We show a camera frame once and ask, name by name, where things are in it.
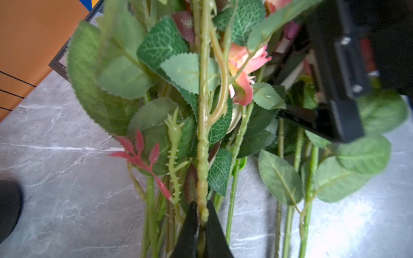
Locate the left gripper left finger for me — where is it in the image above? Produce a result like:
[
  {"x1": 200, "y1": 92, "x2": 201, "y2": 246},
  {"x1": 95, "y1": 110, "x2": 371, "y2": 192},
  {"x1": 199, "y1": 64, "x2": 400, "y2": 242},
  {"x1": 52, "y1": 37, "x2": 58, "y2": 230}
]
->
[{"x1": 170, "y1": 202, "x2": 199, "y2": 258}]

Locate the black cylindrical vase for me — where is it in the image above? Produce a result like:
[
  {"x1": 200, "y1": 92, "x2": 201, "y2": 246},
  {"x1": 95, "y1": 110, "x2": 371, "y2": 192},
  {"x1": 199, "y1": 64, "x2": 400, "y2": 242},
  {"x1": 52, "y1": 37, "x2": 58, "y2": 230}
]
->
[{"x1": 1, "y1": 180, "x2": 23, "y2": 243}]

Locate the black white chessboard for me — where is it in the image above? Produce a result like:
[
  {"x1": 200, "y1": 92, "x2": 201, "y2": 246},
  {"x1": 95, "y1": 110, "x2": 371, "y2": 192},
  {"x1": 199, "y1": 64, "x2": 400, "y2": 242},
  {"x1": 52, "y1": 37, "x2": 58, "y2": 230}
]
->
[{"x1": 49, "y1": 0, "x2": 104, "y2": 82}]

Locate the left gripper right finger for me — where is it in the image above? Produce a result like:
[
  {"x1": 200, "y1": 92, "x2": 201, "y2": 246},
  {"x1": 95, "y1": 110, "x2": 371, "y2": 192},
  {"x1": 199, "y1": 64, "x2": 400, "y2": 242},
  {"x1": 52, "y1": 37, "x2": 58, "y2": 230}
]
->
[{"x1": 204, "y1": 201, "x2": 234, "y2": 258}]

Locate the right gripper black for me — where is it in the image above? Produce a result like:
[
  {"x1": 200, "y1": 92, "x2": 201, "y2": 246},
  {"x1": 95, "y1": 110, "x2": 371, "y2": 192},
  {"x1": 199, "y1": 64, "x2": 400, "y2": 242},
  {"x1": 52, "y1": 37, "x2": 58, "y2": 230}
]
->
[{"x1": 277, "y1": 0, "x2": 413, "y2": 143}]

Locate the bunch of pink flowers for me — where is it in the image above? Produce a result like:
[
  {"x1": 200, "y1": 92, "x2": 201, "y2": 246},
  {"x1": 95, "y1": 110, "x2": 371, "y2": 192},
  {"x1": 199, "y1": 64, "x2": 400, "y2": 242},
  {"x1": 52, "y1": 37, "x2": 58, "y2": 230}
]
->
[{"x1": 67, "y1": 1, "x2": 413, "y2": 258}]

